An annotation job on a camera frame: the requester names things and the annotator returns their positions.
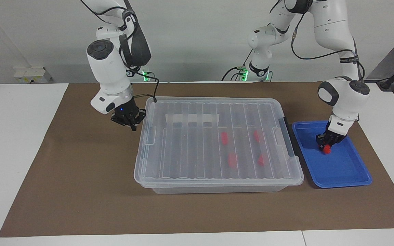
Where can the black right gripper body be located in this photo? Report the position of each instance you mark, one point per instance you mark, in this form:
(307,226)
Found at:
(127,114)

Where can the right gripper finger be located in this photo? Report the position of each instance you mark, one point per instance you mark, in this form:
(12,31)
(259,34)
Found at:
(134,126)
(142,114)

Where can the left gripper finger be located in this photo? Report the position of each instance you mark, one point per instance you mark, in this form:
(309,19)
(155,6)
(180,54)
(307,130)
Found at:
(333,145)
(320,141)

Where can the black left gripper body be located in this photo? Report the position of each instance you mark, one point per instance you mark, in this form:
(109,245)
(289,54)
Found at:
(333,136)

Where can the red block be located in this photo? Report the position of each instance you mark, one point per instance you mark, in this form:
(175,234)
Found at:
(257,136)
(327,149)
(261,159)
(224,137)
(232,160)

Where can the clear ribbed box lid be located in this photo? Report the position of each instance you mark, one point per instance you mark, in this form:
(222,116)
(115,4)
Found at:
(200,153)

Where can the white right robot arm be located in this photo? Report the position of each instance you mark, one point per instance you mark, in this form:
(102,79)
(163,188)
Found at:
(108,68)

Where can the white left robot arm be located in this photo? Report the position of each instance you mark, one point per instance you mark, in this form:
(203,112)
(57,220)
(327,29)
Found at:
(344,95)

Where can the blue plastic tray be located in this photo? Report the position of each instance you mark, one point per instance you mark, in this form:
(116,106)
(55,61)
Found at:
(340,167)

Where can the clear plastic storage box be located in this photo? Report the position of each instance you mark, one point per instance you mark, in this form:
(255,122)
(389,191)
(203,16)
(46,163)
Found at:
(217,189)

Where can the brown table mat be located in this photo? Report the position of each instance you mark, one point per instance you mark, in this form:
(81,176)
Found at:
(80,205)

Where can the white wall power strip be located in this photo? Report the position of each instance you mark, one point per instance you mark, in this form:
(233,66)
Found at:
(29,73)

